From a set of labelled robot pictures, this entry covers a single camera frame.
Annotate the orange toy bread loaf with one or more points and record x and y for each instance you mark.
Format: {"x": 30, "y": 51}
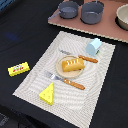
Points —
{"x": 73, "y": 64}

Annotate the light blue milk carton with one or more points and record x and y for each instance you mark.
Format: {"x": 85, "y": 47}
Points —
{"x": 93, "y": 47}

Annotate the yellow toy cheese wedge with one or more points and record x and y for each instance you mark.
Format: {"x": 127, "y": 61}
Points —
{"x": 47, "y": 94}

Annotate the yellow toy butter box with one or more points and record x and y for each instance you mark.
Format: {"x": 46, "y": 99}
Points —
{"x": 18, "y": 69}

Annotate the round wooden plate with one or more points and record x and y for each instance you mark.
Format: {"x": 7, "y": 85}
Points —
{"x": 70, "y": 74}

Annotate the grey toy saucepan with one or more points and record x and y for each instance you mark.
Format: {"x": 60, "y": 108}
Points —
{"x": 67, "y": 10}

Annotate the pink toy stove board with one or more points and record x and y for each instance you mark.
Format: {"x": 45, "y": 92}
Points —
{"x": 107, "y": 27}

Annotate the grey toy stock pot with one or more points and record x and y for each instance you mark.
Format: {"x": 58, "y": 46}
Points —
{"x": 91, "y": 12}

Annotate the beige toy bowl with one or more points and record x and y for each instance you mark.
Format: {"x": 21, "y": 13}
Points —
{"x": 122, "y": 14}

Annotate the wooden handled toy fork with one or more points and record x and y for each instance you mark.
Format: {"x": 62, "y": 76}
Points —
{"x": 69, "y": 82}

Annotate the wooden handled toy knife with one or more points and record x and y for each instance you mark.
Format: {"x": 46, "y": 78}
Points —
{"x": 80, "y": 56}

